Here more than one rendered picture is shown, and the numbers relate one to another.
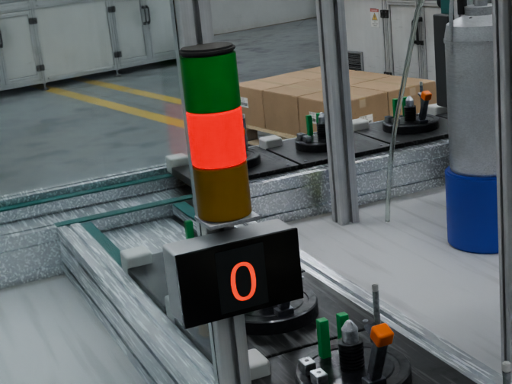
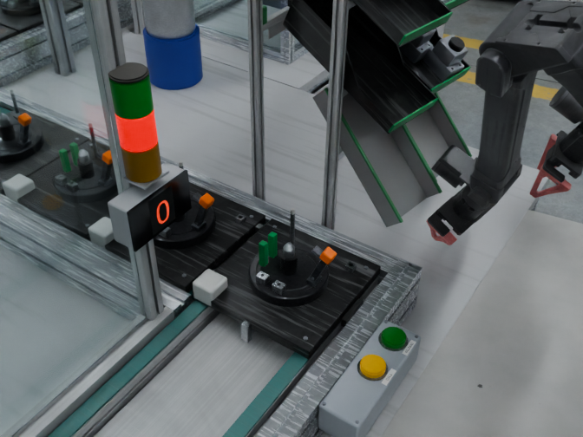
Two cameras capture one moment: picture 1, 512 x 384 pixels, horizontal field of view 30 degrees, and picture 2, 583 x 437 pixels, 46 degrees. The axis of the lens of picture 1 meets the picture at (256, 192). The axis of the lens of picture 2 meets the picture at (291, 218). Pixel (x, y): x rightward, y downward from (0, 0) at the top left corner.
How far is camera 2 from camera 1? 0.43 m
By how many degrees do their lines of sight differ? 38
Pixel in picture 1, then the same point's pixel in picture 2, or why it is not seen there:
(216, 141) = (145, 134)
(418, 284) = not seen: hidden behind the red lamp
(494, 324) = (212, 147)
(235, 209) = (156, 172)
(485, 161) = (175, 28)
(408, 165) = not seen: hidden behind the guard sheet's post
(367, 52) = not seen: outside the picture
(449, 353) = (220, 188)
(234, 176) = (155, 153)
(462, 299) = (183, 130)
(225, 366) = (143, 257)
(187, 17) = (110, 50)
